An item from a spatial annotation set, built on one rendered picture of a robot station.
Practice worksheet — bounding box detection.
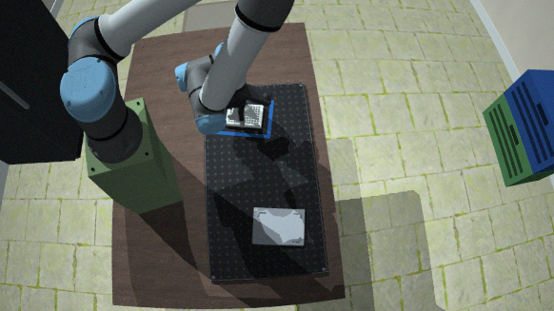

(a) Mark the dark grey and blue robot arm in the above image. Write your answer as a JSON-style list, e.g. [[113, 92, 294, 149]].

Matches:
[[60, 0, 295, 164]]

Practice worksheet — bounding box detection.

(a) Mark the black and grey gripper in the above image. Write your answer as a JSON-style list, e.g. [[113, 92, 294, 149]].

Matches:
[[226, 84, 248, 127]]

